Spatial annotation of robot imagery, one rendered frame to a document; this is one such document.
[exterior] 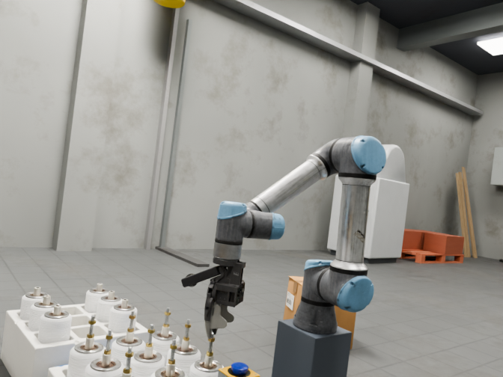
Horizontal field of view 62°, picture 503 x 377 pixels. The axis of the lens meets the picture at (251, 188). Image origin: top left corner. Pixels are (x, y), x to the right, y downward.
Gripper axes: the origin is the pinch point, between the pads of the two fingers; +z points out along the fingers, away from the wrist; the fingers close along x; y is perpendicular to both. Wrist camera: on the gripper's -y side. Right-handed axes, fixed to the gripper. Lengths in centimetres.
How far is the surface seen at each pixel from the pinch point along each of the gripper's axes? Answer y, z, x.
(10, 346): -77, 26, 12
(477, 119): 211, -236, 819
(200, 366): -1.0, 9.3, -1.6
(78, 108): -220, -92, 199
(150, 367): -12.7, 10.3, -7.4
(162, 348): -17.3, 11.6, 8.3
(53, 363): -52, 22, 3
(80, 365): -30.6, 12.3, -12.0
